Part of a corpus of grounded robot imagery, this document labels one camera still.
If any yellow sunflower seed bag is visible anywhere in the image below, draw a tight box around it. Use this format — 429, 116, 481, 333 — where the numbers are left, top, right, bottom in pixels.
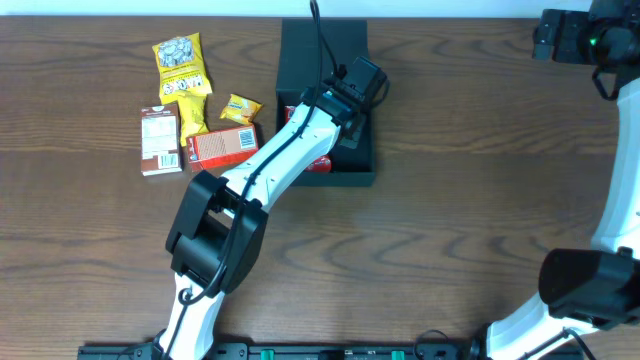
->
152, 33, 213, 103

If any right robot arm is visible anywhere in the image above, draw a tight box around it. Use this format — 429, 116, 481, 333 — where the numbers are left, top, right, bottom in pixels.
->
465, 0, 639, 360

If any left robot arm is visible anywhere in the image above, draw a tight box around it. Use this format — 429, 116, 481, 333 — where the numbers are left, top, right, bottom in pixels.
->
151, 57, 390, 359

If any brown Pocky box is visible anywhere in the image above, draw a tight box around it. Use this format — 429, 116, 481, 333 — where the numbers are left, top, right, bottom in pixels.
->
140, 103, 183, 176

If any small yellow cracker packet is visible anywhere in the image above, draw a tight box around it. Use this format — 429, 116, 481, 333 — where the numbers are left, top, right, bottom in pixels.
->
220, 94, 263, 125

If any yellow Julie's sandwich packet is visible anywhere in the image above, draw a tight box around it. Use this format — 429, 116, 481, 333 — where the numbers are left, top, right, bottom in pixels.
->
177, 92, 208, 147

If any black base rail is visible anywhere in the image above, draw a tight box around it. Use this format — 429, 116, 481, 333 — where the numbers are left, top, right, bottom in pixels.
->
77, 341, 585, 360

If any dark green box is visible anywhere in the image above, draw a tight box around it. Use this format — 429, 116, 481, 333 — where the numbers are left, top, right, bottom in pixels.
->
275, 18, 376, 187

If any orange red snack box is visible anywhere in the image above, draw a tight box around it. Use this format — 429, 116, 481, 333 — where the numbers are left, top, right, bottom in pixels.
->
186, 125, 259, 172

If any red snack bag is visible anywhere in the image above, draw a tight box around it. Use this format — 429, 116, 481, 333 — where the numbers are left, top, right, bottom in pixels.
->
284, 105, 332, 173

